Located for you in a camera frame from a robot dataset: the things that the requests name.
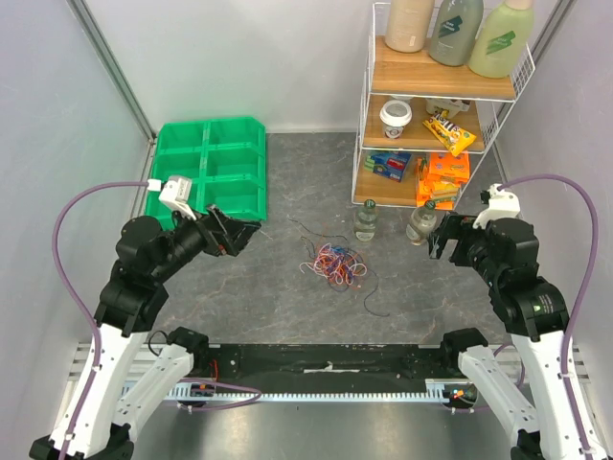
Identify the grey shampoo bottle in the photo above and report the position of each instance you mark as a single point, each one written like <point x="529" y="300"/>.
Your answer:
<point x="456" y="27"/>

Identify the left glass bottle green cap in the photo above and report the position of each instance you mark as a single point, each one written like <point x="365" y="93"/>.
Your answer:
<point x="365" y="221"/>

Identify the right glass bottle green cap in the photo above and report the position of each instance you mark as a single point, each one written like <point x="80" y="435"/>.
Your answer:
<point x="422" y="222"/>

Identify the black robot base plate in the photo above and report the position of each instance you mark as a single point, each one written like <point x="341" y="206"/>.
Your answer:
<point x="240" y="361"/>

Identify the green compartment bin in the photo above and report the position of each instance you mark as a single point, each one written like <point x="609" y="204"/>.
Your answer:
<point x="225" y="159"/>

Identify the orange snack boxes stack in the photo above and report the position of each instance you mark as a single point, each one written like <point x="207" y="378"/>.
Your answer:
<point x="440" y="177"/>

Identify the white wire wooden shelf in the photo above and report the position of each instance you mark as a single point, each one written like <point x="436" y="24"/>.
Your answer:
<point x="417" y="77"/>

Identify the white paper coffee cup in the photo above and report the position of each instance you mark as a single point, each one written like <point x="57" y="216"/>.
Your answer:
<point x="395" y="115"/>

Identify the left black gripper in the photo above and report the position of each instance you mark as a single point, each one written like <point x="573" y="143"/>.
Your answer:
<point x="225" y="234"/>

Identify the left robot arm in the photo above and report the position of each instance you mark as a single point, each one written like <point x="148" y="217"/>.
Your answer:
<point x="101" y="421"/>

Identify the glass bottle green cap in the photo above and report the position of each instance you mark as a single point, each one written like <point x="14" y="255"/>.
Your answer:
<point x="365" y="221"/>
<point x="422" y="222"/>

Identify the yellow candy bag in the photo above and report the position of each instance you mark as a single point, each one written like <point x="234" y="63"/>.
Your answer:
<point x="454" y="138"/>

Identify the light green shampoo bottle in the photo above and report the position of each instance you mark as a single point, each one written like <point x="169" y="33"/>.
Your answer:
<point x="504" y="35"/>

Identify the beige lotion bottle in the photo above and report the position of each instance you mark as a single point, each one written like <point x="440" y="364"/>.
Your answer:
<point x="408" y="24"/>

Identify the white cup carton pack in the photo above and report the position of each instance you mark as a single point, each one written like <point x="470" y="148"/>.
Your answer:
<point x="450" y="106"/>

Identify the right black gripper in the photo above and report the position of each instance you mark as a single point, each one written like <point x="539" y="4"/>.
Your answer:
<point x="453" y="237"/>

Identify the blue snack box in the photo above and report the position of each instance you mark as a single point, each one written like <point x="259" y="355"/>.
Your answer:
<point x="390" y="164"/>

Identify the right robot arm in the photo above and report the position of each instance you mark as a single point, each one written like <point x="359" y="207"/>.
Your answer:
<point x="554" y="423"/>

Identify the grey slotted cable duct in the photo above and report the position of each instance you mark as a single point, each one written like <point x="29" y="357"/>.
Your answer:
<point x="435" y="392"/>

